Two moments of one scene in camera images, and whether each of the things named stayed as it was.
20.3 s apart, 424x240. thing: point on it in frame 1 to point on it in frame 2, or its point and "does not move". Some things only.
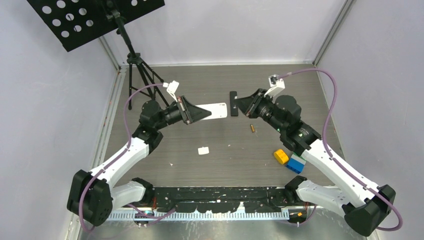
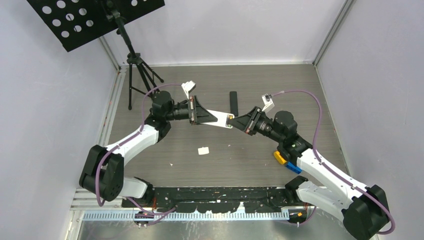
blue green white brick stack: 296,163 does not move
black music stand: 73,22 does not move
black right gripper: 249,105 to 247,123
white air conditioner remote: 217,110 to 222,119
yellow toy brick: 281,156 does not move
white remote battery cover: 203,150 does not move
